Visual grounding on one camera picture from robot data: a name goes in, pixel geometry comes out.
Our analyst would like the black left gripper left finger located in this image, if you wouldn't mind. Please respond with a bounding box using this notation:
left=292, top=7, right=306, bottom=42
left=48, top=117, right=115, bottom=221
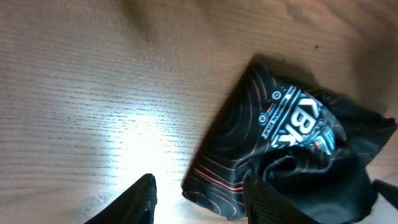
left=85, top=174, right=157, bottom=224

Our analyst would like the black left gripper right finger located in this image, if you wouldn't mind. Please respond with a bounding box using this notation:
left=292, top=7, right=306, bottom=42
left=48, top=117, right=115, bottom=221
left=243, top=174, right=319, bottom=224

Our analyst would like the black printed cycling jersey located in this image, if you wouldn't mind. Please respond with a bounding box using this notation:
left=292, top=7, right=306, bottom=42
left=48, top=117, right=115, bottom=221
left=182, top=62, right=397, bottom=223

